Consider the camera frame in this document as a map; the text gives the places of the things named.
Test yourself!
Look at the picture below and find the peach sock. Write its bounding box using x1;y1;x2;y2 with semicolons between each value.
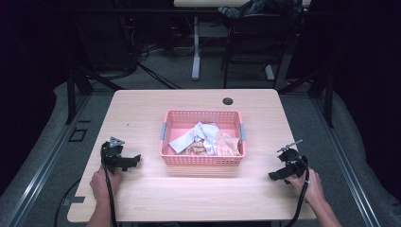
216;131;244;157

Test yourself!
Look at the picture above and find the brown striped sock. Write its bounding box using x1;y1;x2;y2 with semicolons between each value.
183;139;209;156

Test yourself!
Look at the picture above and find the grey tape strip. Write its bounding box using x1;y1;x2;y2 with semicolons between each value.
61;196;86;206

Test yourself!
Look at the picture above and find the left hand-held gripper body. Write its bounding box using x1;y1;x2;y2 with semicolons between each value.
100;136;131;175

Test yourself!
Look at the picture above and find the short white desk foot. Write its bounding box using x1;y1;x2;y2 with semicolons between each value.
264;63;276;81

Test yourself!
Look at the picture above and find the white desk leg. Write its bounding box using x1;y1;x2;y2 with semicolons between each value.
191;16;202;81

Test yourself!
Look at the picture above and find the black tape square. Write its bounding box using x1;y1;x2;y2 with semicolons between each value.
67;127;89;143

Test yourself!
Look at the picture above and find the pink plastic basket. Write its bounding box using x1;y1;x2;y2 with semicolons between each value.
159;109;248;167

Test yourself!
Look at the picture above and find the person's right hand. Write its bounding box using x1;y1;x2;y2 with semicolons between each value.
286;167;323;206

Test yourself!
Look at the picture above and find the black metal stand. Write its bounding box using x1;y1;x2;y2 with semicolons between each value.
64;60;124;125
277;64;335;129

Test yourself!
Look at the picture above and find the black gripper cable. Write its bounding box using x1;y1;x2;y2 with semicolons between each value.
284;156;311;227
100;142;119;227

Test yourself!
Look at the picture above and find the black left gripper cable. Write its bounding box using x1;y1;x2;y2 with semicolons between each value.
100;142;119;227

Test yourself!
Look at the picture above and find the black chair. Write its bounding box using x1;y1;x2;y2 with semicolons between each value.
220;11;287;90

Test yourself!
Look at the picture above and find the aluminium floor rail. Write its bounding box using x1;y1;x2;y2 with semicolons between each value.
3;94;93;227
310;96;384;227

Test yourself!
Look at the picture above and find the dark cloth on chair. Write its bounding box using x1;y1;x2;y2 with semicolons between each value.
217;0;272;19

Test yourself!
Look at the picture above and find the black floor cable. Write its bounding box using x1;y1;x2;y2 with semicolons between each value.
53;177;83;227

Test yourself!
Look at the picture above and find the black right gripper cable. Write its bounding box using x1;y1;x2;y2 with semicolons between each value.
284;156;311;227

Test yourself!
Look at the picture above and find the person's left hand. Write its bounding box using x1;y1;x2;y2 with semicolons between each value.
89;166;123;204

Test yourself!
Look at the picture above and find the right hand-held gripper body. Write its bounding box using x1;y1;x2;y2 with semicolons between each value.
276;139;309;180

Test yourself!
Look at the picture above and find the white sock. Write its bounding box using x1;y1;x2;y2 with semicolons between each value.
168;121;219;156

